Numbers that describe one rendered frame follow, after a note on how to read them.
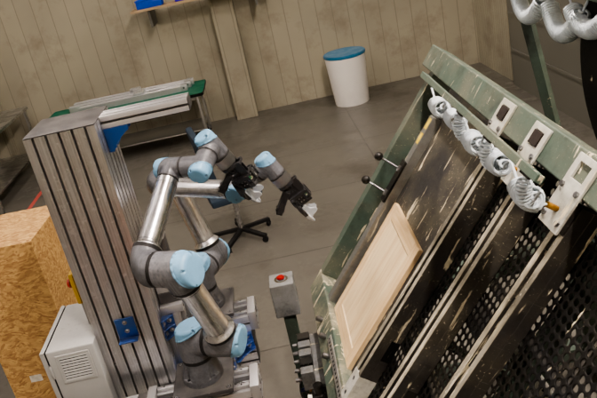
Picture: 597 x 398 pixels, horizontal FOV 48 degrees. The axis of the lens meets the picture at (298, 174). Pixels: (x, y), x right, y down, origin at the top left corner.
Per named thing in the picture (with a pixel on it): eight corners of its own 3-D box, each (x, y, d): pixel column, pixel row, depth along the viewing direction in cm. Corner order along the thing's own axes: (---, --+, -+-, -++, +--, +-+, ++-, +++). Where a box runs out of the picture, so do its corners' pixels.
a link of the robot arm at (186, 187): (132, 179, 272) (240, 183, 255) (147, 168, 282) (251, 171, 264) (139, 204, 277) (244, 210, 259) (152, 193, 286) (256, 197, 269)
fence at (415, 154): (335, 298, 307) (327, 295, 306) (438, 118, 279) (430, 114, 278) (337, 304, 302) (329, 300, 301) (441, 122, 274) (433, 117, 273)
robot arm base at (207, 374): (182, 393, 240) (175, 370, 237) (185, 367, 254) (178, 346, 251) (223, 383, 241) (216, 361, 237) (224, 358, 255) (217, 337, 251)
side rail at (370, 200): (340, 275, 331) (321, 267, 329) (451, 79, 299) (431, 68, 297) (341, 282, 326) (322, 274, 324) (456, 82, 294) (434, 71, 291)
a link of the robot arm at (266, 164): (255, 155, 272) (269, 146, 268) (272, 174, 276) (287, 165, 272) (250, 166, 266) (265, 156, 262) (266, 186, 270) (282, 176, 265)
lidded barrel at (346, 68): (369, 91, 945) (361, 43, 920) (377, 102, 890) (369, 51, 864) (329, 100, 944) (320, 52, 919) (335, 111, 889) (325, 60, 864)
